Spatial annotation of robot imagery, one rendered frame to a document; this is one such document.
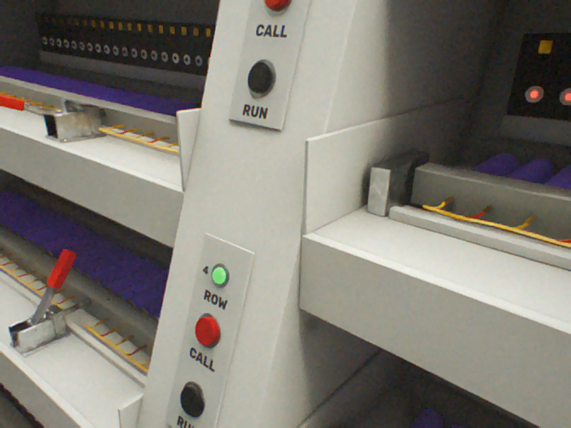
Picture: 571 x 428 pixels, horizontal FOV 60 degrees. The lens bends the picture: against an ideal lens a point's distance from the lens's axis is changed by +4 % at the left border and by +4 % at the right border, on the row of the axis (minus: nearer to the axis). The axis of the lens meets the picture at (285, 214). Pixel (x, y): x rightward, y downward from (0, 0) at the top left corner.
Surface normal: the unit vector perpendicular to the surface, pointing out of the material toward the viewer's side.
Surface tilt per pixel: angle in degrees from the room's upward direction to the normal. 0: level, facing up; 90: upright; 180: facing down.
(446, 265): 18
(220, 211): 90
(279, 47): 90
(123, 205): 108
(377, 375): 90
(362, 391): 90
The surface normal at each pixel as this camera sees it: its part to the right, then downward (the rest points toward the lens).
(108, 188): -0.64, 0.28
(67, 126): 0.76, 0.25
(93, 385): 0.02, -0.93
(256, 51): -0.61, -0.03
